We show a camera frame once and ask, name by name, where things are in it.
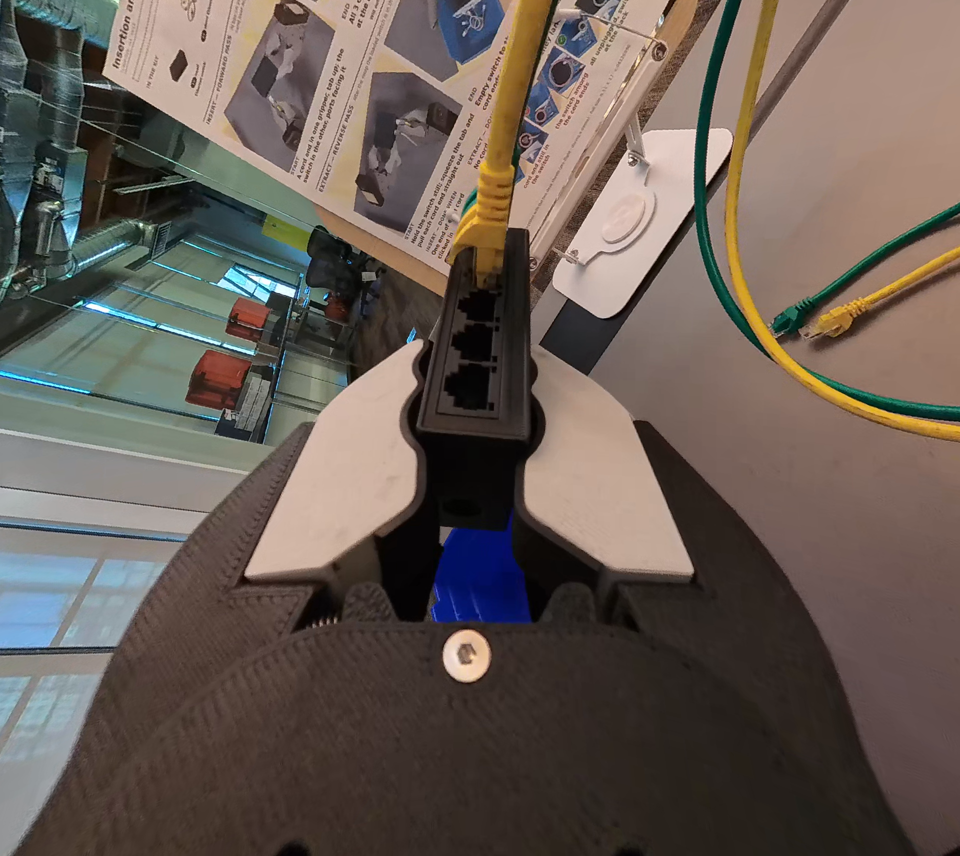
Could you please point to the clear poster holder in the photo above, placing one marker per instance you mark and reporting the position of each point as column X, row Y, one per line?
column 600, row 151

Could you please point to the white stand base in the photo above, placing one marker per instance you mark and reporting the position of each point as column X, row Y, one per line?
column 675, row 196

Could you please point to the black ethernet switch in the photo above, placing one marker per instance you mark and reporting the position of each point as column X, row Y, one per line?
column 469, row 436

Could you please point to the large glass window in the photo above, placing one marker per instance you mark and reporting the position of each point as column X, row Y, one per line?
column 60, row 601

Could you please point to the red storage case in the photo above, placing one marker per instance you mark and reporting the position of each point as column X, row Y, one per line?
column 217, row 380
column 247, row 320

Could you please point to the blue plastic bin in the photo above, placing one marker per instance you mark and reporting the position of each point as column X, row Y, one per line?
column 480, row 571

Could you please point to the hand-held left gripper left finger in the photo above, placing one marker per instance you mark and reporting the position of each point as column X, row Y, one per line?
column 352, row 481

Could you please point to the small yellow sign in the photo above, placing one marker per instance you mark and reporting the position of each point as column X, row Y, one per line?
column 285, row 231

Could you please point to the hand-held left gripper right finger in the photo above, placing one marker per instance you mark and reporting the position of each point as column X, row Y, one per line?
column 592, row 488

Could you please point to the printed instruction poster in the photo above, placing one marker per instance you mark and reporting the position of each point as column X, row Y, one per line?
column 337, row 46

